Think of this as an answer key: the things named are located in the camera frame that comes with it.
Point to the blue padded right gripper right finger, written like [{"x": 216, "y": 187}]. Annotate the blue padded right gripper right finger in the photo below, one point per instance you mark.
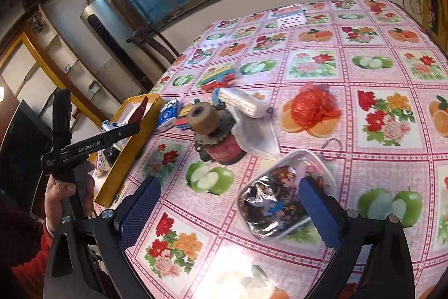
[{"x": 324, "y": 211}]

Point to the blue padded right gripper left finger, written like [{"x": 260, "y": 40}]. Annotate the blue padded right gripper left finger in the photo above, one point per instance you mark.
[{"x": 135, "y": 210}]

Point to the clear anime pouch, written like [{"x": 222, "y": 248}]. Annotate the clear anime pouch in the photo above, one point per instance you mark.
[{"x": 269, "y": 204}]

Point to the clear plastic bag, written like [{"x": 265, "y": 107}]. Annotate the clear plastic bag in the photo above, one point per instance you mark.
[{"x": 256, "y": 136}]

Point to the colourful foam sheet stack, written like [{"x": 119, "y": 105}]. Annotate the colourful foam sheet stack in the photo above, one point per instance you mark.
[{"x": 181, "y": 122}]

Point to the blue white tissue pack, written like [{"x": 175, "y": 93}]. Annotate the blue white tissue pack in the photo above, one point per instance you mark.
[{"x": 168, "y": 115}]

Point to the red mesh bag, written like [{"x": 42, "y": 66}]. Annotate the red mesh bag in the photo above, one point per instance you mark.
[{"x": 313, "y": 104}]

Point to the white long tissue pack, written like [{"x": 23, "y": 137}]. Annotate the white long tissue pack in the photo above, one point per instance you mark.
[{"x": 243, "y": 101}]

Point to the blue knitted toy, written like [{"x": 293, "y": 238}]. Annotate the blue knitted toy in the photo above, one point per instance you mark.
[{"x": 216, "y": 96}]

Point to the colourful foam strips bag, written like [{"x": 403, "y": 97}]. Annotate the colourful foam strips bag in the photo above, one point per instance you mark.
[{"x": 218, "y": 76}]

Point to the dark red snack packet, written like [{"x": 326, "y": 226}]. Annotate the dark red snack packet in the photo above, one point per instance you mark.
[{"x": 139, "y": 112}]

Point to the person's left hand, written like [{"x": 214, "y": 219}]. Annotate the person's left hand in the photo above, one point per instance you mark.
[{"x": 56, "y": 192}]

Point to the black television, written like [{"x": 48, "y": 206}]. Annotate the black television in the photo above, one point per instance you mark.
[{"x": 26, "y": 140}]

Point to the yellow shallow storage box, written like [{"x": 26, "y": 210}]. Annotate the yellow shallow storage box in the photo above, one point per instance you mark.
[{"x": 110, "y": 184}]

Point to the white tower air conditioner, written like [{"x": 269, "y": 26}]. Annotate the white tower air conditioner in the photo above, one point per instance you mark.
[{"x": 111, "y": 33}]

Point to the floral fruit tablecloth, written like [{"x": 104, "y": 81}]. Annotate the floral fruit tablecloth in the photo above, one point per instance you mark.
[{"x": 387, "y": 150}]

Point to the dark wooden chair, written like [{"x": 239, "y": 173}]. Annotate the dark wooden chair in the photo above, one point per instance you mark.
[{"x": 147, "y": 39}]

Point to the playing cards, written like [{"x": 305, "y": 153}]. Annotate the playing cards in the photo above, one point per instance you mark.
[{"x": 290, "y": 16}]

